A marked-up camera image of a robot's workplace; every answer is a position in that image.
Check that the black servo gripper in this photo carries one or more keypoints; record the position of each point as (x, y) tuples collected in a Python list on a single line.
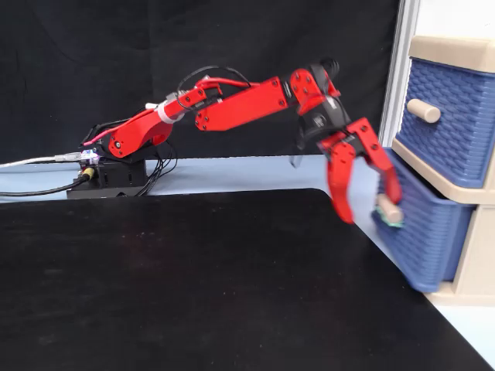
[(321, 120)]

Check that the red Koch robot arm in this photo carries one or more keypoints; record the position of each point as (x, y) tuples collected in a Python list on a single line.
[(239, 106)]

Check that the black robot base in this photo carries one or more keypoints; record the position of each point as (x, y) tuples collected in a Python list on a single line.
[(116, 181)]

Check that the green rubber band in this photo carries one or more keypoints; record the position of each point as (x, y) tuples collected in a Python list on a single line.
[(386, 221)]

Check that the black table mat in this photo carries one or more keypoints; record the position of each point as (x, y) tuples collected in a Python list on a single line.
[(154, 309)]

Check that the black backdrop cloth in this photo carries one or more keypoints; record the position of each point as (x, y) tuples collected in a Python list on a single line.
[(116, 58)]

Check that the pink controller board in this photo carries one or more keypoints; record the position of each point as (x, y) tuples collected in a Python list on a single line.
[(89, 156)]

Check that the white aluminium post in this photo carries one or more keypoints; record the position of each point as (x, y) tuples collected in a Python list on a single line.
[(398, 77)]

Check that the beige drawer cabinet frame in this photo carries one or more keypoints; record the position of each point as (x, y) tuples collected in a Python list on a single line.
[(479, 247)]

